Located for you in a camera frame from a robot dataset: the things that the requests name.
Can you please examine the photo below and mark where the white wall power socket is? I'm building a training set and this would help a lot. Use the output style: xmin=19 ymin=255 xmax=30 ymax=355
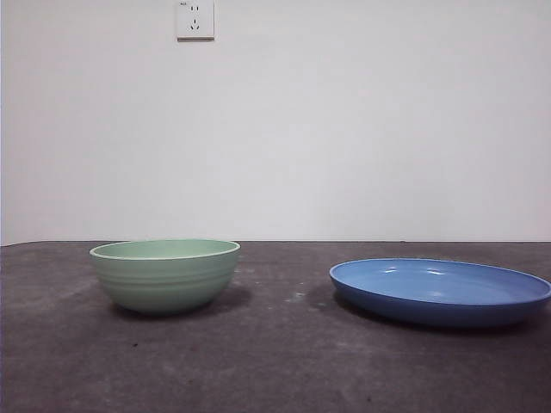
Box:
xmin=176 ymin=0 xmax=216 ymax=43

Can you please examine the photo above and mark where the blue round plate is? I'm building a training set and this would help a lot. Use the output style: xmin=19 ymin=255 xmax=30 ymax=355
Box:
xmin=329 ymin=257 xmax=551 ymax=330

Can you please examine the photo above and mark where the green ribbed bowl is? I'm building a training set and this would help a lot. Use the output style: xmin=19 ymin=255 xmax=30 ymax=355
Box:
xmin=89 ymin=238 xmax=241 ymax=319

